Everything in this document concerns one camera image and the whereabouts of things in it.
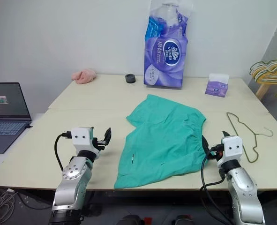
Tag wooden clothes rack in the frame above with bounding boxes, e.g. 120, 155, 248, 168
255, 35, 277, 102

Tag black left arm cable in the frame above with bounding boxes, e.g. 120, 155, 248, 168
54, 132, 73, 172

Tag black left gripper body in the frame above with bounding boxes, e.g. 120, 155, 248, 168
90, 134, 109, 152

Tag white floor cable tangle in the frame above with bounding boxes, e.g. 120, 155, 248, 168
0, 187, 16, 225

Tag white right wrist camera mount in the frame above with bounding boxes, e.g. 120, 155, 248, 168
217, 135, 243, 167

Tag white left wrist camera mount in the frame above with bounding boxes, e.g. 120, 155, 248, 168
71, 127, 94, 153

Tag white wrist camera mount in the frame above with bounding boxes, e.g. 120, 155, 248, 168
217, 135, 243, 167
71, 127, 94, 153

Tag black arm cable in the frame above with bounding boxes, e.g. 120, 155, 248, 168
54, 132, 73, 172
200, 145, 232, 225

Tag pink cloth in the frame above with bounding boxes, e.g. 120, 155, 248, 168
72, 68, 97, 85

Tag large purple tissue pack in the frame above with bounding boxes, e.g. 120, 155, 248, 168
142, 0, 190, 89

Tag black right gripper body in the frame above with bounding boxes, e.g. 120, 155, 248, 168
207, 143, 223, 161

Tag olive wire hanger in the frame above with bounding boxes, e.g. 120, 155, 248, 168
226, 112, 274, 164

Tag dark grey laptop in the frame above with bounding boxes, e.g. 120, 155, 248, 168
0, 82, 33, 155

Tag small purple tissue box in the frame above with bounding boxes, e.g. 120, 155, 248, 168
204, 73, 230, 98

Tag bunch of coloured hangers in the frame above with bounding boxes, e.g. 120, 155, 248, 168
255, 61, 277, 84

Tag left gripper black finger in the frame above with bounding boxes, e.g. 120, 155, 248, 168
103, 127, 112, 143

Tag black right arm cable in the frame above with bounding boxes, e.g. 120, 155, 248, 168
200, 145, 232, 225

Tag dark rounded shape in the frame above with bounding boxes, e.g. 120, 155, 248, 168
171, 214, 202, 225
116, 214, 145, 225

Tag green shorts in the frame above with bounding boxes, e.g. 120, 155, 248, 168
113, 94, 207, 190

